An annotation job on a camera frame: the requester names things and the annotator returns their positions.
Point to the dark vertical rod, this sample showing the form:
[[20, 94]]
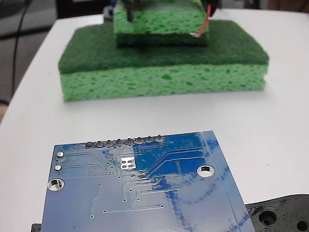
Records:
[[129, 12]]

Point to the large green scouring sponge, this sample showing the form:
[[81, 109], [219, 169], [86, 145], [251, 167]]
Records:
[[169, 82]]

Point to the grey blurry background object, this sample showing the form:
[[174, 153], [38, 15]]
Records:
[[108, 14]]

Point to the blue circuit board with pins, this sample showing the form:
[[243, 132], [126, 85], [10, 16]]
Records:
[[144, 205]]

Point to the small green scouring sponge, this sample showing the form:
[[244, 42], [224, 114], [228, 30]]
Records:
[[157, 24]]

